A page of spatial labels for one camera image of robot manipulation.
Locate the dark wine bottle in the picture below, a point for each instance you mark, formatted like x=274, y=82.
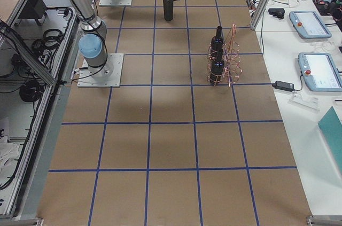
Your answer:
x=168, y=6
x=217, y=67
x=217, y=40

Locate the teach pendant far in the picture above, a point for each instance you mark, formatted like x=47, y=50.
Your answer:
x=309, y=25

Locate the teach pendant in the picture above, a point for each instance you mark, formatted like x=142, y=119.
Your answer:
x=319, y=71
x=309, y=25

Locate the black power adapter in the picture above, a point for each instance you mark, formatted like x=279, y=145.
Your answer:
x=285, y=86

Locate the teach pendant near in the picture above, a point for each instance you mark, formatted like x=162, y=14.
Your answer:
x=319, y=71

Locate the teal folder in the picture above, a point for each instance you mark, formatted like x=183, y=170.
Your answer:
x=330, y=126

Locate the copper wire bottle basket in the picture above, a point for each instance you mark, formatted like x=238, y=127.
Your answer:
x=232, y=70

